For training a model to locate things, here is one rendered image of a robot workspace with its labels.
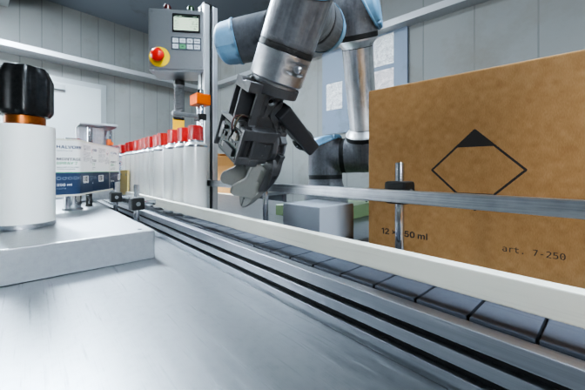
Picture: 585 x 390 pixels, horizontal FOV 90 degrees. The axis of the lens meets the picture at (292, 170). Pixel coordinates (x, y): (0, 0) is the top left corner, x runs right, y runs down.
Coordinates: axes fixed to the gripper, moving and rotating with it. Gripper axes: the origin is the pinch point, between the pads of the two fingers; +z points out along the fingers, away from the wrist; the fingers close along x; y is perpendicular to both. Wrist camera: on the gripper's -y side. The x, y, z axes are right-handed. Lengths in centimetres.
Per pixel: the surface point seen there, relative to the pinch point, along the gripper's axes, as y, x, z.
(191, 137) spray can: 1.3, -23.8, -0.5
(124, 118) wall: -75, -423, 151
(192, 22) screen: -9, -63, -21
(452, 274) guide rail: 4.7, 30.9, -14.7
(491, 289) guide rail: 4.7, 33.2, -15.7
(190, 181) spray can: 2.0, -18.4, 7.7
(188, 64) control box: -8, -57, -10
